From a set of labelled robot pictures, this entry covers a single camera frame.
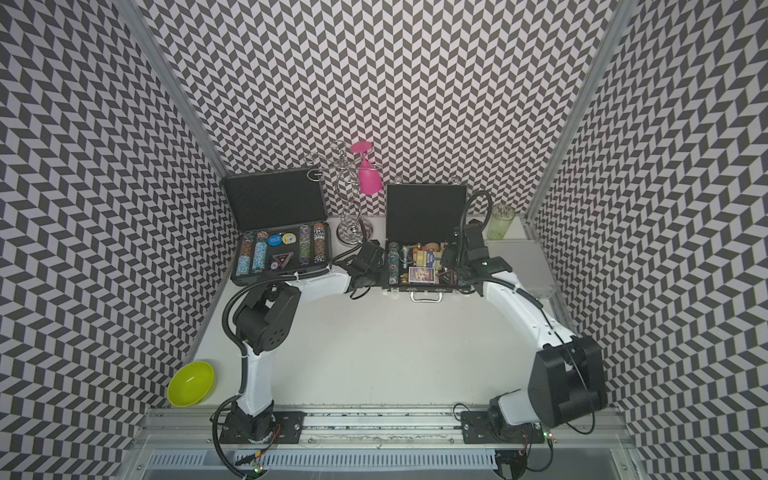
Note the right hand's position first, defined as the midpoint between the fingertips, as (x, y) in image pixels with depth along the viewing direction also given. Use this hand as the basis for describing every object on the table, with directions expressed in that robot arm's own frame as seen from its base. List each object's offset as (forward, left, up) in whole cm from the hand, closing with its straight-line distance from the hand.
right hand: (450, 258), depth 86 cm
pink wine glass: (+32, +25, +5) cm, 41 cm away
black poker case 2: (+25, +7, -10) cm, 27 cm away
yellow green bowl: (-30, +70, -13) cm, 78 cm away
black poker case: (+23, +58, -9) cm, 63 cm away
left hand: (+3, +19, -15) cm, 25 cm away
